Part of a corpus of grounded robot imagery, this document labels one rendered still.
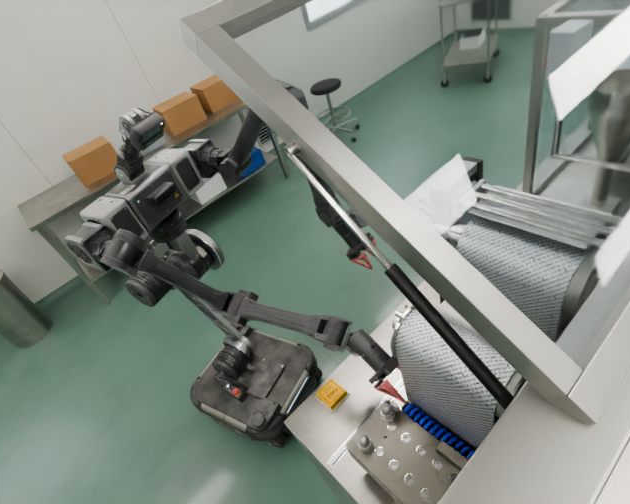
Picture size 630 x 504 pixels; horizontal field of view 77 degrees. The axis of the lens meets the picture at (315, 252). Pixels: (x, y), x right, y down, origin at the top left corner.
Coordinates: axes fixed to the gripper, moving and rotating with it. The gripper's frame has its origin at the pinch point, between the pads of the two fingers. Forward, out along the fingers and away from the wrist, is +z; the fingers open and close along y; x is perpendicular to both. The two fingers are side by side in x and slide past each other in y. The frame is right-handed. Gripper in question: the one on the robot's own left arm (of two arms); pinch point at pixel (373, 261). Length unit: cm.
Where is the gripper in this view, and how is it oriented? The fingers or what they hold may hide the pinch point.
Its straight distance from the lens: 143.9
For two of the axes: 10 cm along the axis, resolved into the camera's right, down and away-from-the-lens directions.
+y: 4.7, -6.7, 5.7
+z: 6.5, 7.0, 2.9
